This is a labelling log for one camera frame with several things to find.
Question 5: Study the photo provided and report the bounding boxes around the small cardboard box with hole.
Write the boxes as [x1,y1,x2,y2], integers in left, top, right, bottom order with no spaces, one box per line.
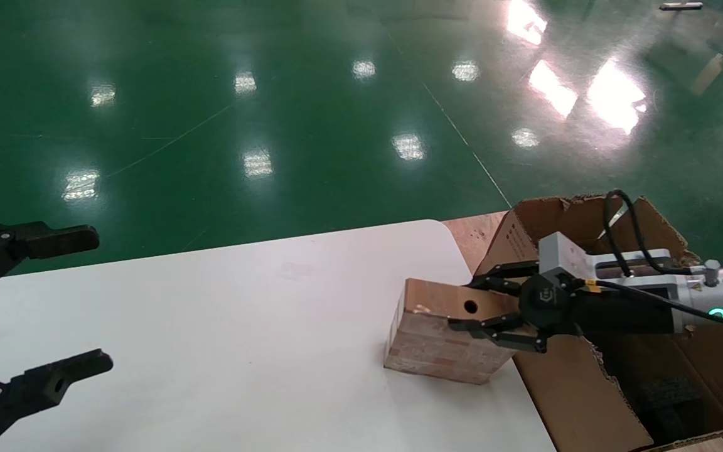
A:
[383,278,522,385]

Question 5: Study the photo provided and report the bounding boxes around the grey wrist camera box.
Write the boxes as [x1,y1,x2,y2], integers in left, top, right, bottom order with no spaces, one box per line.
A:
[537,231,676,296]

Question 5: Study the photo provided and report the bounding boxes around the big open cardboard box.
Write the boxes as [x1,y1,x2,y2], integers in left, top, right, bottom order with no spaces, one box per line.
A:
[473,195,723,452]

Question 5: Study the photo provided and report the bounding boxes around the black foam block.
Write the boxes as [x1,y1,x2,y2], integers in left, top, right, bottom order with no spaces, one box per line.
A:
[635,374,710,443]

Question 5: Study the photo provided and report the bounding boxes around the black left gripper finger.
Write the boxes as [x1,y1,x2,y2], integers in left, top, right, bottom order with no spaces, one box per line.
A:
[0,219,100,306]
[0,349,114,452]

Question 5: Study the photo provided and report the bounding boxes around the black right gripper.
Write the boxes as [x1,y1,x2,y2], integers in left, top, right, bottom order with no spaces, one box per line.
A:
[447,260,677,354]

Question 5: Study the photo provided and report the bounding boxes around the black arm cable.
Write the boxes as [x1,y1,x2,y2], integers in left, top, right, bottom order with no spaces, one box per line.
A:
[594,188,723,327]

